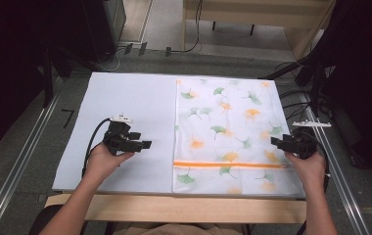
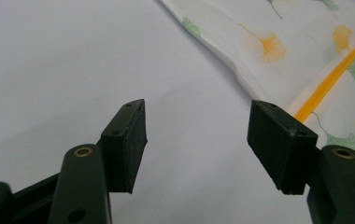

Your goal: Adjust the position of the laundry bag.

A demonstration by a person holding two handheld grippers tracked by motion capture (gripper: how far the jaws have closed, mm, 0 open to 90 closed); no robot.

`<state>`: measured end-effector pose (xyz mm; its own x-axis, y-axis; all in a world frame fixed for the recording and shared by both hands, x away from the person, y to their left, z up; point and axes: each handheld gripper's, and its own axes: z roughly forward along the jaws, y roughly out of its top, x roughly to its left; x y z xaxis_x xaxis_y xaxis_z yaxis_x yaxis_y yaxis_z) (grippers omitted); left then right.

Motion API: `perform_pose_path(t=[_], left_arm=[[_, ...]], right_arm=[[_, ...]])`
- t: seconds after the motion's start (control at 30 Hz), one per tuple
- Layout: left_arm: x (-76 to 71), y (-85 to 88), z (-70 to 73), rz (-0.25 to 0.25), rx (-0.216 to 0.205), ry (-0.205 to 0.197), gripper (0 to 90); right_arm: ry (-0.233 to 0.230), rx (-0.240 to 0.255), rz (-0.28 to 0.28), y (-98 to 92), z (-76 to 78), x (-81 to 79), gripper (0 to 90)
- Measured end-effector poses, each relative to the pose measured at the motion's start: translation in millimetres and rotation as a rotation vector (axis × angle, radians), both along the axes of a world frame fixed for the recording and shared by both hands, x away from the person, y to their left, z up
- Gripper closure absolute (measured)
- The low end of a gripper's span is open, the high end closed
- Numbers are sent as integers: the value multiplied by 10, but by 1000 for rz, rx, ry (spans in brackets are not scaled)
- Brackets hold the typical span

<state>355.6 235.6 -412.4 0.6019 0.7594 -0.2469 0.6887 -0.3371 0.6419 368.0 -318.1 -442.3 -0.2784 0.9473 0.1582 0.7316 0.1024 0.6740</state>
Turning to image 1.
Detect wooden table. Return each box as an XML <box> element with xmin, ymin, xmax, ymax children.
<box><xmin>44</xmin><ymin>192</ymin><xmax>307</xmax><ymax>225</ymax></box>

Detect black floor cable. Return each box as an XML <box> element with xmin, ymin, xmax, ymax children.
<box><xmin>164</xmin><ymin>0</ymin><xmax>206</xmax><ymax>57</ymax></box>

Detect person's tan trousers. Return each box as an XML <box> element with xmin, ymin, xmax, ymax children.
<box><xmin>113</xmin><ymin>222</ymin><xmax>245</xmax><ymax>235</ymax></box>

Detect black cabinet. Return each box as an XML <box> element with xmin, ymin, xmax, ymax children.
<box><xmin>81</xmin><ymin>0</ymin><xmax>127</xmax><ymax>64</ymax></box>

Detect person's right hand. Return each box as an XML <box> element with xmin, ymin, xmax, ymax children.
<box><xmin>284</xmin><ymin>151</ymin><xmax>327</xmax><ymax>191</ymax></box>

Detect black metal stand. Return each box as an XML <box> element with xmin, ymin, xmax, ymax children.
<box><xmin>260</xmin><ymin>53</ymin><xmax>327</xmax><ymax>119</ymax></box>
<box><xmin>41</xmin><ymin>45</ymin><xmax>55</xmax><ymax>110</ymax></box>

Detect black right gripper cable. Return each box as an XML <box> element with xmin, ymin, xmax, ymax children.
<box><xmin>300</xmin><ymin>130</ymin><xmax>332</xmax><ymax>235</ymax></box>

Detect person's left hand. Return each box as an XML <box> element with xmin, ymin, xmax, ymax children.
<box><xmin>85</xmin><ymin>142</ymin><xmax>136</xmax><ymax>184</ymax></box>

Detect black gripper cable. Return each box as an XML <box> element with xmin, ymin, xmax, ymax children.
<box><xmin>300</xmin><ymin>130</ymin><xmax>332</xmax><ymax>235</ymax></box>
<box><xmin>81</xmin><ymin>117</ymin><xmax>113</xmax><ymax>179</ymax></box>

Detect white floor cable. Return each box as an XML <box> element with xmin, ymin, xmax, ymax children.
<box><xmin>95</xmin><ymin>48</ymin><xmax>122</xmax><ymax>73</ymax></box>

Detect bundle of black floor cables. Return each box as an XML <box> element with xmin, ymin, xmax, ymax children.
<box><xmin>274</xmin><ymin>61</ymin><xmax>315</xmax><ymax>121</ymax></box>

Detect metal floor rail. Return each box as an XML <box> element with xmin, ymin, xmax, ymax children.
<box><xmin>0</xmin><ymin>92</ymin><xmax>63</xmax><ymax>235</ymax></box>
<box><xmin>300</xmin><ymin>92</ymin><xmax>371</xmax><ymax>235</ymax></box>

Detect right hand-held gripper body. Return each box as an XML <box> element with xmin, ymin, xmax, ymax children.
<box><xmin>282</xmin><ymin>119</ymin><xmax>333</xmax><ymax>161</ymax></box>

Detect wooden bench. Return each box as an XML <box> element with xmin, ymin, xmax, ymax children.
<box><xmin>181</xmin><ymin>0</ymin><xmax>336</xmax><ymax>61</ymax></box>

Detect white board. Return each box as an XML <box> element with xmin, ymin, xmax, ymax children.
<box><xmin>51</xmin><ymin>71</ymin><xmax>306</xmax><ymax>201</ymax></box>

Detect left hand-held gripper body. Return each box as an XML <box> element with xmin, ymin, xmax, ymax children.
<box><xmin>103</xmin><ymin>114</ymin><xmax>143</xmax><ymax>157</ymax></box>

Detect white leaf-print mesh laundry bag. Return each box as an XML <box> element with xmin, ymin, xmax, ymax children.
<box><xmin>171</xmin><ymin>77</ymin><xmax>306</xmax><ymax>199</ymax></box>

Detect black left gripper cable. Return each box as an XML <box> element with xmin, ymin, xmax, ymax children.
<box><xmin>81</xmin><ymin>117</ymin><xmax>113</xmax><ymax>179</ymax></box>

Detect dark curtain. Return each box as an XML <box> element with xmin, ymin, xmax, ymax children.
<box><xmin>317</xmin><ymin>0</ymin><xmax>372</xmax><ymax>187</ymax></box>
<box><xmin>0</xmin><ymin>0</ymin><xmax>89</xmax><ymax>161</ymax></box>

